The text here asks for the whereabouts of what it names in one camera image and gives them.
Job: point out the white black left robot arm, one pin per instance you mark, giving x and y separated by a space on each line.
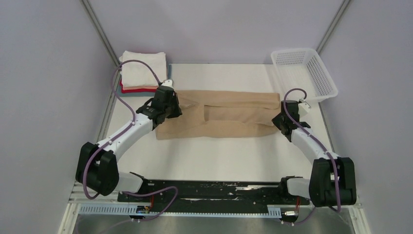
97 167

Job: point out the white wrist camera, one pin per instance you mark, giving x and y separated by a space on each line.
168 83
303 108

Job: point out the corner metal post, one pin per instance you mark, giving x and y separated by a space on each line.
100 31
333 25

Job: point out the left corner metal post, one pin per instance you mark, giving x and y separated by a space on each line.
100 31

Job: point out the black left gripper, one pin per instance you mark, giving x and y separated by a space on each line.
178 111

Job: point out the aluminium frame rail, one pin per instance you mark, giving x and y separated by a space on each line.
76 199

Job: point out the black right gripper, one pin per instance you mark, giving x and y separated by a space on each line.
275 122

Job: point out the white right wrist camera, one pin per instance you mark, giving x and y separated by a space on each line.
303 108

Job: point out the red folded t shirt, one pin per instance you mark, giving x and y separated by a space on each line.
121 84

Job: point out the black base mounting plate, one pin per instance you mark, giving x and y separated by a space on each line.
217 197

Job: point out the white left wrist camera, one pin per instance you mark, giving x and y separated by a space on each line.
168 83

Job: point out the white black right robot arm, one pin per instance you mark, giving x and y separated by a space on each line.
332 181

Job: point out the right corner metal post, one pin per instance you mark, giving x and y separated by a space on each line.
333 25

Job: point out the white plastic laundry basket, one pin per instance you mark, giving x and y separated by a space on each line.
303 68

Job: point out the peach folded t shirt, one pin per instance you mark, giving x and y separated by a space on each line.
139 88

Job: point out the beige t shirt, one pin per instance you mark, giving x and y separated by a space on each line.
222 114

